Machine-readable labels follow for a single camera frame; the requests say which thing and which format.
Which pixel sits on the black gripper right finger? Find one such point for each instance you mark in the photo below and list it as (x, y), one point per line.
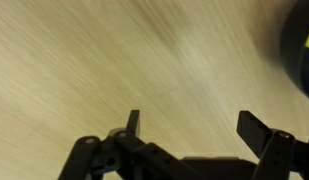
(274, 150)

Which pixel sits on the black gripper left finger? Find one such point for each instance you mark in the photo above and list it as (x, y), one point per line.
(84, 160)

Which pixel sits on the black bowl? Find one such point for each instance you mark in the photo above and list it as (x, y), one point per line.
(290, 50)

